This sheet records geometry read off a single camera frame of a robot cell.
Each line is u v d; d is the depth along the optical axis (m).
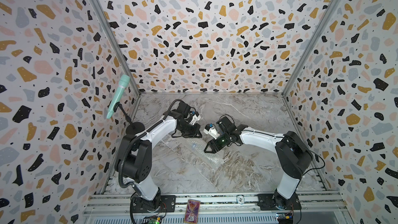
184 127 0.74
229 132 0.70
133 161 0.45
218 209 0.73
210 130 0.81
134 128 0.97
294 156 0.48
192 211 0.70
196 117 0.84
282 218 0.72
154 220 0.70
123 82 0.76
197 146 0.87
